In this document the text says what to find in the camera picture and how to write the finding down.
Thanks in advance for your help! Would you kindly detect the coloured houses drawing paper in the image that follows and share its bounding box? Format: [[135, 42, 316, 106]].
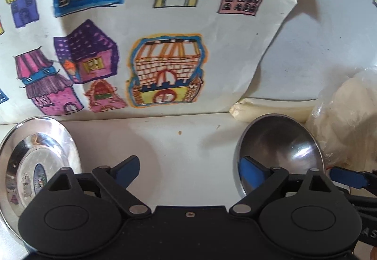
[[0, 0, 298, 123]]

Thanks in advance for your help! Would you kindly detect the cream rolled paper tube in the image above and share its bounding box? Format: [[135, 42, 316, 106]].
[[229, 97, 317, 123]]

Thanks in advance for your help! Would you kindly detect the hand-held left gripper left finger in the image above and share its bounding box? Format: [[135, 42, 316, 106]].
[[47, 155, 149, 216]]

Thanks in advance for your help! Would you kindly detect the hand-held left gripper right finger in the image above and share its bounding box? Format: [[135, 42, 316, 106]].
[[229, 156, 333, 216]]

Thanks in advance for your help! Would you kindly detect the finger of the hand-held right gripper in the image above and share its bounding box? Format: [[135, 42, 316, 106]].
[[329, 167, 377, 190]]

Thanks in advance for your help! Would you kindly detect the steel plate with blue sticker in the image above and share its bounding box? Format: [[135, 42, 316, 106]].
[[0, 116, 81, 243]]

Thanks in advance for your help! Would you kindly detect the deep steel bowl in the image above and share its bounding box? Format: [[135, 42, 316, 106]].
[[234, 114, 325, 199]]

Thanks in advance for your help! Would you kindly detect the plastic bag of white buns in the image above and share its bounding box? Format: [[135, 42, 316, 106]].
[[305, 67, 377, 172]]

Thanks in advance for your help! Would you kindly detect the white printed cloth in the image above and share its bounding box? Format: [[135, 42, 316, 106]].
[[0, 113, 324, 219]]

